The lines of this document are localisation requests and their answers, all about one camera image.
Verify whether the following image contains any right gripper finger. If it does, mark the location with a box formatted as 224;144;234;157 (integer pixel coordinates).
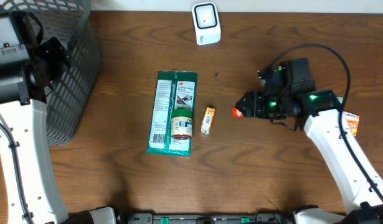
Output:
235;104;250;118
236;91;257;108

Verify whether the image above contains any red snack bar wrapper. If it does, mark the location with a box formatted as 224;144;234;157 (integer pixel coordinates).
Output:
232;107;244;118

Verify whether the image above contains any orange tissue pack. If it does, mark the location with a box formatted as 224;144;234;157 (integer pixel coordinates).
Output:
201;107;215;134
344;111;359;136

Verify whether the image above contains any green lid glass jar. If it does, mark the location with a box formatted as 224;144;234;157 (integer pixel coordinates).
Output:
171;109;193;140

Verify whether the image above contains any green 3M gloves package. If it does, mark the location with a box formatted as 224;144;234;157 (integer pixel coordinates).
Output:
146;70;198;157

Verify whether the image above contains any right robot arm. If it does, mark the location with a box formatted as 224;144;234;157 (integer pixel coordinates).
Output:
235;58;383;223

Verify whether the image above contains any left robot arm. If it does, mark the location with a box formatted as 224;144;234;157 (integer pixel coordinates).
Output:
0;11;120;223

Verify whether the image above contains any white barcode scanner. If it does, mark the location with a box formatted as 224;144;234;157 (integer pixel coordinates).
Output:
191;2;221;45

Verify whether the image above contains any grey plastic mesh basket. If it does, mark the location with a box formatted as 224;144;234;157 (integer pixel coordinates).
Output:
0;0;102;146

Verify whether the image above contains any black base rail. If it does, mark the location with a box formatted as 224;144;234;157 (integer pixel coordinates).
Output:
126;212;296;224

